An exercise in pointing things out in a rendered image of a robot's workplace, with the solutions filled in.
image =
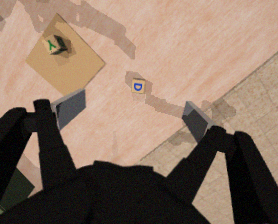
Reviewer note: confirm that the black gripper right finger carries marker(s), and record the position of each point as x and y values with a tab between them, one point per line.
253	190

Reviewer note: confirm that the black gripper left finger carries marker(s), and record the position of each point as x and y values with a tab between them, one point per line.
66	199

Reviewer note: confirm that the tan flat mat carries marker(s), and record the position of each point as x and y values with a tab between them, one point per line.
71	69

